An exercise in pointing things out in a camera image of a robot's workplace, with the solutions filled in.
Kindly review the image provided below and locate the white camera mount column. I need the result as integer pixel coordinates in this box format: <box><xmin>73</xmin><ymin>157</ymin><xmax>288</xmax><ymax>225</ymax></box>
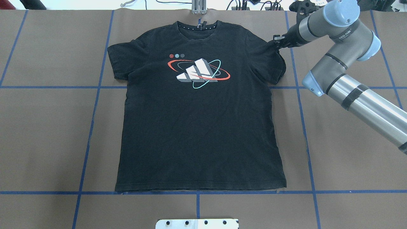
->
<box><xmin>155</xmin><ymin>219</ymin><xmax>240</xmax><ymax>229</ymax></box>

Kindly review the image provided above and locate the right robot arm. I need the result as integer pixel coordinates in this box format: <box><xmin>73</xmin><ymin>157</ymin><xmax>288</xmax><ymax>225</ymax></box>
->
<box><xmin>273</xmin><ymin>0</ymin><xmax>407</xmax><ymax>154</ymax></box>

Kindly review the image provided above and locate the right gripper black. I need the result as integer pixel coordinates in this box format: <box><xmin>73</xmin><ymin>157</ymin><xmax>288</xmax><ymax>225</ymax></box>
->
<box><xmin>272</xmin><ymin>31</ymin><xmax>297</xmax><ymax>51</ymax></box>

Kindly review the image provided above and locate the black graphic t-shirt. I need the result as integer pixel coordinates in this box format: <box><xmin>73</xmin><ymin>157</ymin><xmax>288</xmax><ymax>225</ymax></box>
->
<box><xmin>107</xmin><ymin>21</ymin><xmax>286</xmax><ymax>192</ymax></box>

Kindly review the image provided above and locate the aluminium frame post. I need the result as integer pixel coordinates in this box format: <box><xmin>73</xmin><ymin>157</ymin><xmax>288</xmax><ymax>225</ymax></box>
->
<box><xmin>191</xmin><ymin>0</ymin><xmax>207</xmax><ymax>15</ymax></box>

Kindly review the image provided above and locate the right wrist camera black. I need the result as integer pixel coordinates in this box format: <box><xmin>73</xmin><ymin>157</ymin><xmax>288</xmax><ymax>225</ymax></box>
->
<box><xmin>289</xmin><ymin>0</ymin><xmax>324</xmax><ymax>16</ymax></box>

